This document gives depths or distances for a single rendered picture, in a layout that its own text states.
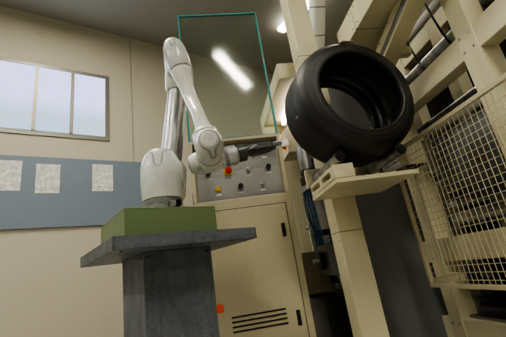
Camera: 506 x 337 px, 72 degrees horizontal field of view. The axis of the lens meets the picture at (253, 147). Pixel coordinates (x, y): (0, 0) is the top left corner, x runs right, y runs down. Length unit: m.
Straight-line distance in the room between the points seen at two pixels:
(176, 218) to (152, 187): 0.17
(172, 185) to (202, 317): 0.48
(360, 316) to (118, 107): 3.57
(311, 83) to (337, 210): 0.67
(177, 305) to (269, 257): 0.80
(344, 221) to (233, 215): 0.60
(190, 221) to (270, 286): 0.79
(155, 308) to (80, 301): 2.69
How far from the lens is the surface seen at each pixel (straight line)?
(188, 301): 1.29
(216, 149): 1.28
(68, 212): 3.95
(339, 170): 1.47
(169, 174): 1.38
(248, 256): 1.93
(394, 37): 2.00
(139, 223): 1.23
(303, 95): 1.53
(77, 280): 3.91
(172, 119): 1.71
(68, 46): 4.80
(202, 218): 1.32
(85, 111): 4.36
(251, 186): 2.05
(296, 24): 2.29
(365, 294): 1.84
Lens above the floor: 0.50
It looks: 20 degrees up
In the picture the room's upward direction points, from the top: 9 degrees counter-clockwise
